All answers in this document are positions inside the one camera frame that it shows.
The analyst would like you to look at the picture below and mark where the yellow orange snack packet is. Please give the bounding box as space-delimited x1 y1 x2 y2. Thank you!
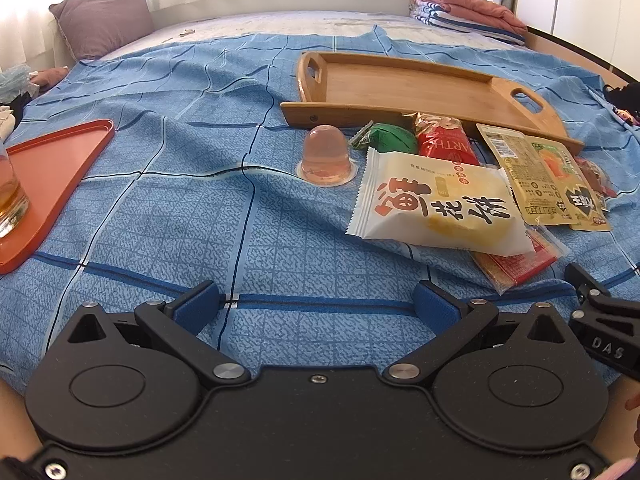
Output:
527 136 611 232

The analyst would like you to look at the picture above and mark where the white flower cake packet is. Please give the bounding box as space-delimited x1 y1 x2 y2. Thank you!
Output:
346 148 534 257

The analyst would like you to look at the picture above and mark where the wooden serving tray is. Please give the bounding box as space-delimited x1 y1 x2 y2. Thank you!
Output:
281 51 584 155

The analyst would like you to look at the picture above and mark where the blue checked bed sheet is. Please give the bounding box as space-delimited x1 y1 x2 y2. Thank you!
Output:
1 27 639 390

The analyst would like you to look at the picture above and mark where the pile of clothes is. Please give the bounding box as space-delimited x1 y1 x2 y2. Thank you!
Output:
0 65 70 142

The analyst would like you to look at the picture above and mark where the pink jelly cup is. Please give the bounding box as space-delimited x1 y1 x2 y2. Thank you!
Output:
296 125 358 188

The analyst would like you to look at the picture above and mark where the black cap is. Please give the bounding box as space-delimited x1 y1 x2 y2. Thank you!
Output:
603 82 640 126

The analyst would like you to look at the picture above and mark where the mauve pillow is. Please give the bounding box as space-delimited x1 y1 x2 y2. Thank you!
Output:
49 0 154 61

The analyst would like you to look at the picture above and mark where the green candy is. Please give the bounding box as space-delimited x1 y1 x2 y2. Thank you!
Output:
348 122 419 154

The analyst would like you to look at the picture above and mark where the glass of tea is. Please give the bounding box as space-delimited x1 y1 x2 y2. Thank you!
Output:
0 144 29 238

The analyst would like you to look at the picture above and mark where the gold sauce packet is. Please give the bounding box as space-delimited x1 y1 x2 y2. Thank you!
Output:
476 124 578 226

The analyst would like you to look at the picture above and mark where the orange triangular plastic tray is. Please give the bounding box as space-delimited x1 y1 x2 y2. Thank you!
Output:
1 119 115 274

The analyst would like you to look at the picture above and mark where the red label cracker pack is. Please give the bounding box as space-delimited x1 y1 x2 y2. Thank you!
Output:
471 226 570 295

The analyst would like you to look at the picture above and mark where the folded pink blanket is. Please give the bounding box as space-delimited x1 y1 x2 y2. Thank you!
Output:
412 0 527 36

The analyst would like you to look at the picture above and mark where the white mattress pad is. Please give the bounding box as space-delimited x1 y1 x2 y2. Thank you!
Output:
103 11 510 60

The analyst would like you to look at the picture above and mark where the red Marth snack bag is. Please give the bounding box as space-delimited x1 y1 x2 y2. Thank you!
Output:
411 113 480 166

